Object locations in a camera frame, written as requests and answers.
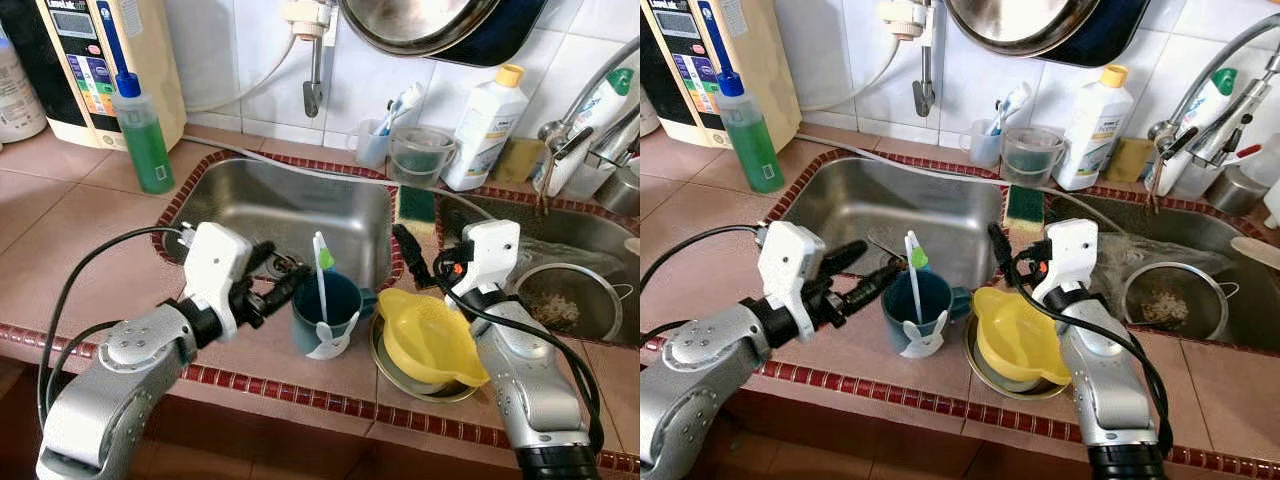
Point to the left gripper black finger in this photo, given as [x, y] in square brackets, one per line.
[260, 260]
[842, 264]
[285, 293]
[872, 290]

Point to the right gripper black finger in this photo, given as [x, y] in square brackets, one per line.
[412, 258]
[1008, 255]

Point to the blue mug with white rabbit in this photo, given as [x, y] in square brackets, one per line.
[340, 300]
[930, 300]

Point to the yellow plastic bowl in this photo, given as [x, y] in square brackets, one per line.
[430, 340]
[1020, 335]

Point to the shallow steel bowl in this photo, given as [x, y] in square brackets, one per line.
[440, 393]
[1020, 393]

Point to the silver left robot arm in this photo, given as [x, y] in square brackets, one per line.
[110, 400]
[700, 400]

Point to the green scouring sponge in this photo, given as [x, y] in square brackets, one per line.
[417, 205]
[1025, 210]

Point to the stainless steel sink basin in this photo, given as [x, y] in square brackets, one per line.
[280, 210]
[890, 210]
[1210, 245]
[590, 235]

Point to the clear plastic measuring cup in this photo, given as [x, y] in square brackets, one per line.
[420, 160]
[1030, 160]

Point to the small clear toothbrush cup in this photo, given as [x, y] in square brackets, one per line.
[982, 148]
[370, 148]

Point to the clear plastic bag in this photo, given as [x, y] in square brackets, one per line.
[1150, 252]
[560, 252]

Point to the steel mesh strainer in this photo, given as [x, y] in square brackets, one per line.
[560, 310]
[1165, 310]

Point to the yellow sponge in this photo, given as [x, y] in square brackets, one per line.
[1130, 160]
[520, 160]

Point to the white bottle with yellow cap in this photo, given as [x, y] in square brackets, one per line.
[1095, 130]
[485, 130]

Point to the green dish soap bottle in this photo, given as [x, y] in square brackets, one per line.
[750, 150]
[145, 150]

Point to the chrome sink faucet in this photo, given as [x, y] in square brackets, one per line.
[1160, 132]
[550, 132]

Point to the small steel cup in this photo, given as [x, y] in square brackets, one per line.
[1235, 192]
[622, 190]

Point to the beige water ioniser appliance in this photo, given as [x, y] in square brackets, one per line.
[765, 50]
[150, 50]

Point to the hanging steel wok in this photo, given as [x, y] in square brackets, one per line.
[420, 25]
[1030, 25]

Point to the white jug with green lid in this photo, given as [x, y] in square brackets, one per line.
[18, 100]
[648, 115]

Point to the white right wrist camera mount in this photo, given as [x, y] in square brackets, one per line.
[490, 250]
[1070, 250]

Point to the chrome wall tap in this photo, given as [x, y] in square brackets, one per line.
[315, 80]
[925, 85]

